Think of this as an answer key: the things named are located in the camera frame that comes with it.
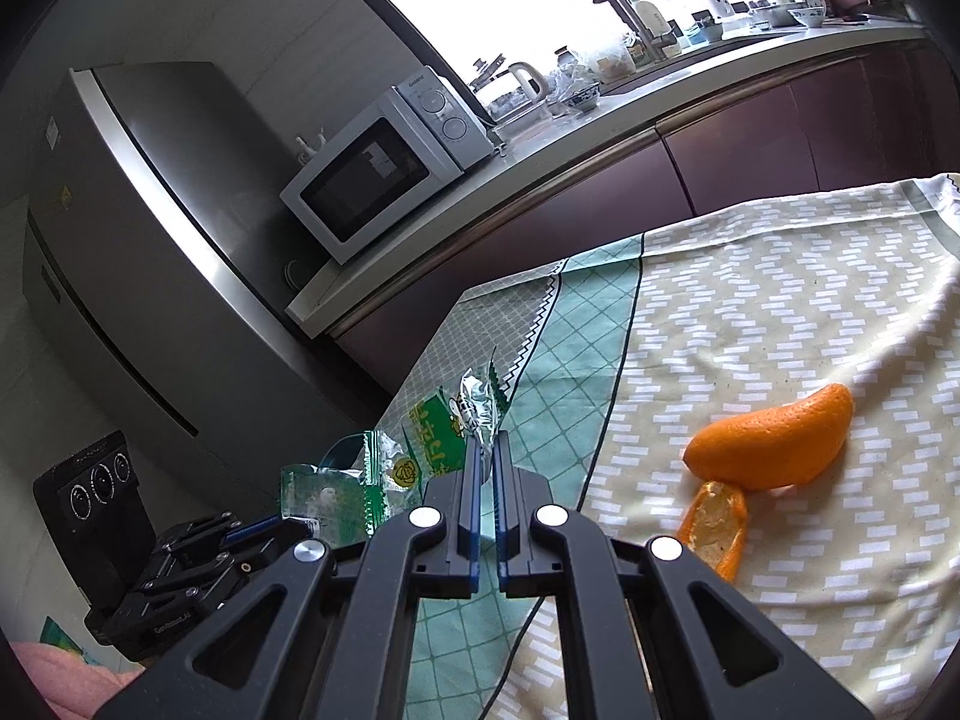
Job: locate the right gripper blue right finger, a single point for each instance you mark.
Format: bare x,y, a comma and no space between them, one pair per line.
504,498

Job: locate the maroon kitchen counter cabinets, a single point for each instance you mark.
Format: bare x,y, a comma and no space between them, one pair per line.
816,110

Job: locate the stainless steel refrigerator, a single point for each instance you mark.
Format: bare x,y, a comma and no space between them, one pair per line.
160,261

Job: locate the glass electric kettle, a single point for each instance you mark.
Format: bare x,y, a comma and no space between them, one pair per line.
533,84

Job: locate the blue white ceramic bowl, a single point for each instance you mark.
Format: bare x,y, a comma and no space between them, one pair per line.
585,99

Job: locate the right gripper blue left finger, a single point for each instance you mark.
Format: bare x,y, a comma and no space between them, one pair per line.
468,522

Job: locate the teal plastic trash bin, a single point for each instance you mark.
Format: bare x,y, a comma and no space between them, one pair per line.
343,454

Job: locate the large orange peel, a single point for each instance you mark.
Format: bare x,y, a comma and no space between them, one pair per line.
788,445

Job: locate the green snack wrapper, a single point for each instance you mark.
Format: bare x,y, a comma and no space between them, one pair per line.
441,425

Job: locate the pink sleeved left forearm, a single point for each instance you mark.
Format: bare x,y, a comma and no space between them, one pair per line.
71,687

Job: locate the patchwork patterned tablecloth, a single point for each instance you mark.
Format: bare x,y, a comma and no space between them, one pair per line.
803,348

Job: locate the white microwave oven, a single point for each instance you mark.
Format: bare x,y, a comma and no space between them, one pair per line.
409,144

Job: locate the small orange peel piece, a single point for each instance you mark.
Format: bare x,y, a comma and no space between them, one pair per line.
715,527

